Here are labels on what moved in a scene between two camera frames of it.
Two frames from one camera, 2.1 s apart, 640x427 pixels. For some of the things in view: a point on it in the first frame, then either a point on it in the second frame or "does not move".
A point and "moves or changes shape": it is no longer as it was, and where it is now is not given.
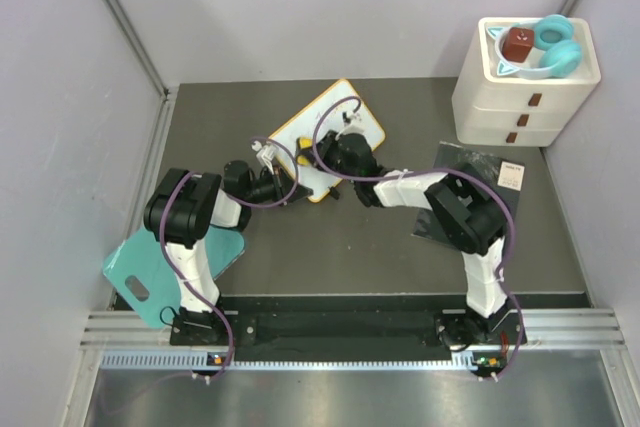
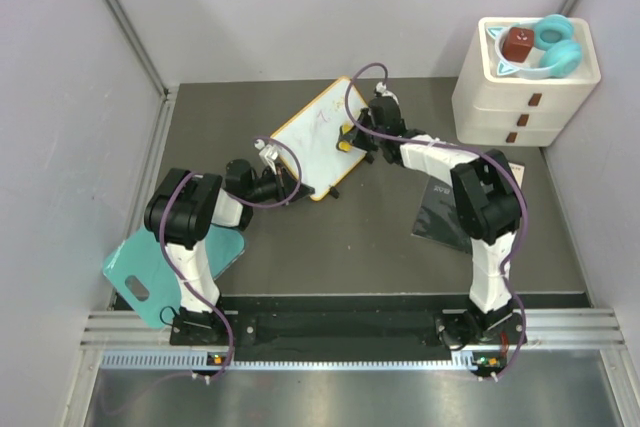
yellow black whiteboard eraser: [304, 148] moves or changes shape
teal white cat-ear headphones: [559, 48] does not move
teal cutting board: [137, 266] does not move
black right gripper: [329, 145] -> [359, 142]
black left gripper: [282, 183] does not move
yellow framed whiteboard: [322, 114] does not move
